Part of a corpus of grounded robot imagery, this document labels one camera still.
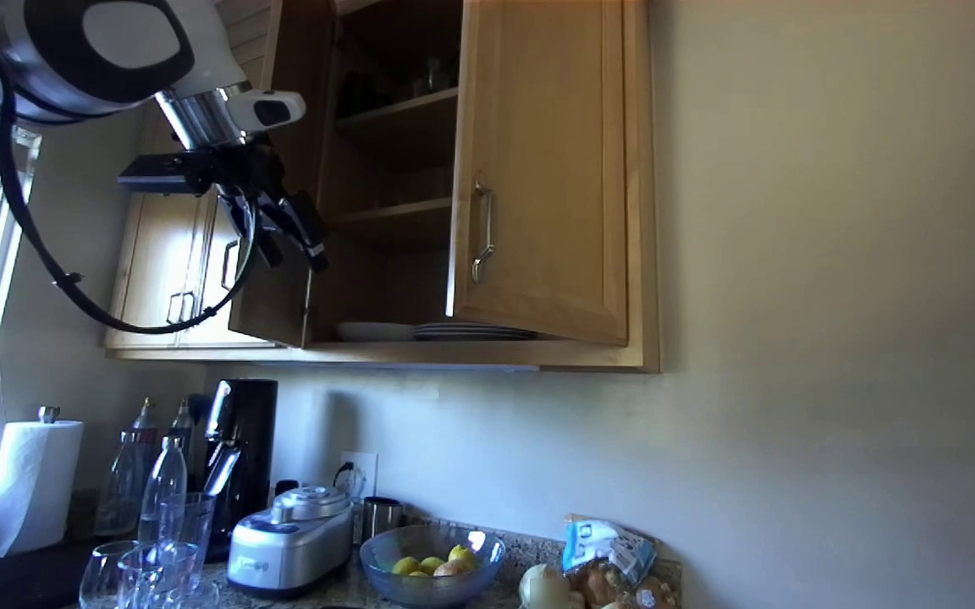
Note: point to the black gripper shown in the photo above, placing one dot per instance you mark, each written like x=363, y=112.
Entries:
x=250, y=186

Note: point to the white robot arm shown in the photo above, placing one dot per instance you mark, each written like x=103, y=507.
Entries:
x=89, y=60

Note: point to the far wooden cupboard doors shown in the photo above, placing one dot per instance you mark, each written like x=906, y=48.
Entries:
x=163, y=275

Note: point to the clear plastic bottle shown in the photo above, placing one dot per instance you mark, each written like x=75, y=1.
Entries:
x=163, y=508

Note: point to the glass fruit bowl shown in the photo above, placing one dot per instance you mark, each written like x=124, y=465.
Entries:
x=406, y=565

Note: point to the yellow lemon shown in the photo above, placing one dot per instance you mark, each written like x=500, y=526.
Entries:
x=462, y=557

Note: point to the white paper towel roll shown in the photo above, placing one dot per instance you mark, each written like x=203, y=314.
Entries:
x=37, y=463

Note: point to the clear glass jar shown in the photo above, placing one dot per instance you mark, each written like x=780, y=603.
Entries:
x=110, y=578

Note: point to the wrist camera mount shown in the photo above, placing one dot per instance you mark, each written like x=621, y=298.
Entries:
x=156, y=175

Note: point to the white wall outlet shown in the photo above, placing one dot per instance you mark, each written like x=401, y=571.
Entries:
x=357, y=474

